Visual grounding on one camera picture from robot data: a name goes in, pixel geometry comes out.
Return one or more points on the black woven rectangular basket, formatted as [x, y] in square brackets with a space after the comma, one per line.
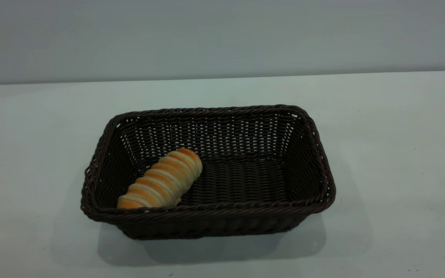
[245, 181]

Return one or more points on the ridged golden bread roll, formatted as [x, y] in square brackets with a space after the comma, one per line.
[164, 177]

